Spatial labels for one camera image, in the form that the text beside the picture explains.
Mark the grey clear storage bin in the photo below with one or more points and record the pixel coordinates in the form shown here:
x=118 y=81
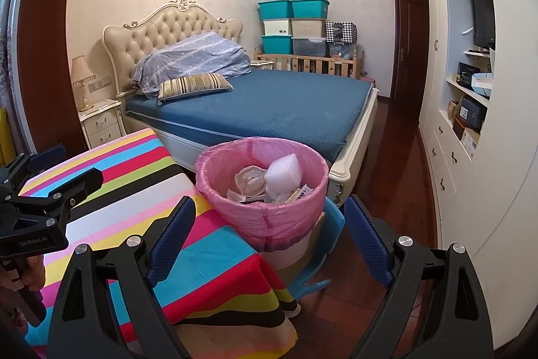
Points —
x=310 y=47

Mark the beige storage bin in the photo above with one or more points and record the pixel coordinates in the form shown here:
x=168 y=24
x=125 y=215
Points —
x=308 y=28

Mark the black and white small box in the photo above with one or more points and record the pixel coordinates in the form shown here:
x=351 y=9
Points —
x=300 y=193

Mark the white cup wrapper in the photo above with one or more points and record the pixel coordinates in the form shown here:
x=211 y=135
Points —
x=250 y=181

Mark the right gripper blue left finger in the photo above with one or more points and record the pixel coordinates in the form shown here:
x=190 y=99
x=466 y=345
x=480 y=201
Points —
x=165 y=239

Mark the teal storage bin top right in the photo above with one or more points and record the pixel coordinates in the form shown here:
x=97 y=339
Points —
x=315 y=9

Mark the black television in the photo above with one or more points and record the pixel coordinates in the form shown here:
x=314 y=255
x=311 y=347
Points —
x=483 y=23

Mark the white storage bin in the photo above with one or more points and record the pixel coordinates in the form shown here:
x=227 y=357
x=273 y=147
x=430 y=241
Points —
x=278 y=27

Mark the black safe box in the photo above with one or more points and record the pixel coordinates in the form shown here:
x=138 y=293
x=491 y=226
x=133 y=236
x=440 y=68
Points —
x=472 y=113

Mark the white nightstand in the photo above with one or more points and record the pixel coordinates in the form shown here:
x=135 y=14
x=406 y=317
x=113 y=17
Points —
x=102 y=123

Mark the small white foam cube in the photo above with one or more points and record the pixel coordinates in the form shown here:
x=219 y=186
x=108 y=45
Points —
x=283 y=177

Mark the yellow leather armchair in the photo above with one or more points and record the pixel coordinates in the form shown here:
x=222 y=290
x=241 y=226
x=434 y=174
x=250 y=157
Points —
x=7 y=149

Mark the person's left hand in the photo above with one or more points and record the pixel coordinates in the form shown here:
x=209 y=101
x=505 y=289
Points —
x=23 y=278

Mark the houndstooth bag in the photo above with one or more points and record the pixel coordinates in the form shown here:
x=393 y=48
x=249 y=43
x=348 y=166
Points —
x=340 y=32

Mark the wooden crib rail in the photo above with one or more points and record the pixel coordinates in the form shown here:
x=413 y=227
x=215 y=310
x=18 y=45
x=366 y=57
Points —
x=352 y=68

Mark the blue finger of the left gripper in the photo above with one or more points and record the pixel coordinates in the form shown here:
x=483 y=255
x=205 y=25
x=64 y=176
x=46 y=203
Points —
x=29 y=165
x=74 y=191

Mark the pink-lined trash bin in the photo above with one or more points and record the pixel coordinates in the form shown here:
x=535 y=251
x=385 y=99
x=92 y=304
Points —
x=281 y=232

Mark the blue bed mattress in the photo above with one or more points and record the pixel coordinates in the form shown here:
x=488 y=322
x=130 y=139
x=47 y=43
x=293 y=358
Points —
x=317 y=110

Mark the teal storage bin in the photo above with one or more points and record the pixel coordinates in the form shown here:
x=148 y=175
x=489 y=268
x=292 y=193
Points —
x=277 y=44
x=275 y=10
x=315 y=9

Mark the rainbow striped tablecloth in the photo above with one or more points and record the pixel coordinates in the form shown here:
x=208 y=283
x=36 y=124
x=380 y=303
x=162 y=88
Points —
x=221 y=299

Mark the dark wood door panel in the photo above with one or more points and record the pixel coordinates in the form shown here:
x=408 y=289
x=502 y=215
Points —
x=44 y=79

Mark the bedside table lamp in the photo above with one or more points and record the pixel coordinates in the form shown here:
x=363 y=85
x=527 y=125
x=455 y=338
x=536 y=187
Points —
x=81 y=75

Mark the teal storage bin top left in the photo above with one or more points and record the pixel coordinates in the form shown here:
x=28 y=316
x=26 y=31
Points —
x=275 y=10

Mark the grey striped duvet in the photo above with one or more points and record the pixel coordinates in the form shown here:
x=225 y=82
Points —
x=200 y=54

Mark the white built-in shelf unit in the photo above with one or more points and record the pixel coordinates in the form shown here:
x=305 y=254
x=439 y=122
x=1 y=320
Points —
x=485 y=184

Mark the teal storage bin lower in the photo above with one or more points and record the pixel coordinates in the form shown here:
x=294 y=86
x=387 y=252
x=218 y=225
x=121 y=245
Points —
x=277 y=44

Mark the beige tufted headboard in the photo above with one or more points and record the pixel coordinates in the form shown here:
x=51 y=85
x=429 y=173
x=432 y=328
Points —
x=167 y=25

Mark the striped gold pillow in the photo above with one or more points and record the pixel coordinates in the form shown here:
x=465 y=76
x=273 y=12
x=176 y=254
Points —
x=193 y=85

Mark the blue plastic stool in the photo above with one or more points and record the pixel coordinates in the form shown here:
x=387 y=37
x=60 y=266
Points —
x=332 y=225

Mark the lace patterned curtain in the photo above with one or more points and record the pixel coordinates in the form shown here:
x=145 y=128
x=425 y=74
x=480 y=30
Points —
x=7 y=85

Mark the dark wood room door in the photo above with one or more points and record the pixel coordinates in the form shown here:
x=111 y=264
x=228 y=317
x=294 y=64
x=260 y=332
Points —
x=411 y=55

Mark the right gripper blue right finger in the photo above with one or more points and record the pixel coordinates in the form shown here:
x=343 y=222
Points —
x=370 y=244

